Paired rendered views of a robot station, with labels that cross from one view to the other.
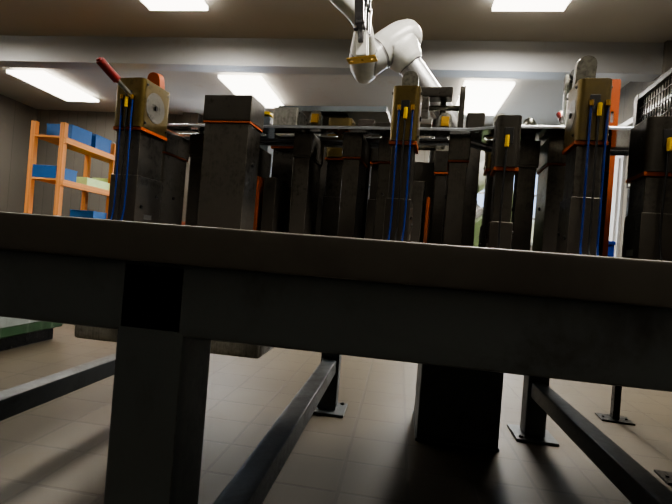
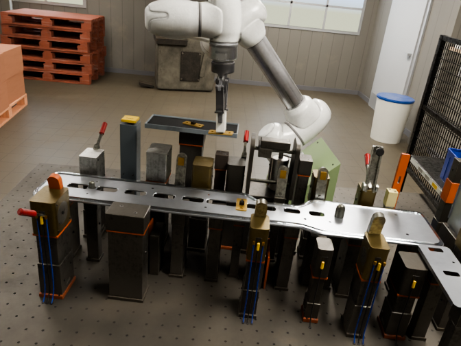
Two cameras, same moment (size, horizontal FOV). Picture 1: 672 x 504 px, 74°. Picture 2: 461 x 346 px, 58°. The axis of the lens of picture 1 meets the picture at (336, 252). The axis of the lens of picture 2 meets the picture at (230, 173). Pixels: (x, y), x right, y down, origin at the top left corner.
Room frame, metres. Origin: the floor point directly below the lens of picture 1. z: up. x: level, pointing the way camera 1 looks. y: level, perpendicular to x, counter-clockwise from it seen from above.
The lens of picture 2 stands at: (-0.09, 0.19, 1.70)
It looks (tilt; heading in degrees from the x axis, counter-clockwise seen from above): 24 degrees down; 349
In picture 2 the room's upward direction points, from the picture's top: 6 degrees clockwise
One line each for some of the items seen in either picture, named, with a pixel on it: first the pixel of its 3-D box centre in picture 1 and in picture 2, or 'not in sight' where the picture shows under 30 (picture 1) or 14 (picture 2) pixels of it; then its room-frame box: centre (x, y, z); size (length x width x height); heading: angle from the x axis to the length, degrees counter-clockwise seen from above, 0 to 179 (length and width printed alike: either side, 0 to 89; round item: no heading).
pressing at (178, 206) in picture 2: (379, 135); (235, 206); (1.16, -0.09, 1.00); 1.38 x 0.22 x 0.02; 77
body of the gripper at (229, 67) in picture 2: not in sight; (222, 74); (1.26, -0.02, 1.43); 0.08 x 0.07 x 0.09; 163
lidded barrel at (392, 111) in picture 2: not in sight; (389, 118); (4.81, -2.86, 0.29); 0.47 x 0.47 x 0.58
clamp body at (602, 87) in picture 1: (584, 175); (364, 290); (0.86, -0.46, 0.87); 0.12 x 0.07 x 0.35; 167
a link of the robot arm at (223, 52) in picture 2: not in sight; (223, 51); (1.26, -0.02, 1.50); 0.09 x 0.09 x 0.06
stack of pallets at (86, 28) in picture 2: not in sight; (57, 45); (7.45, 1.81, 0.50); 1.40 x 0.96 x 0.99; 82
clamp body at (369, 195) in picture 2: not in sight; (356, 224); (1.23, -0.60, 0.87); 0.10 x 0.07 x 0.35; 167
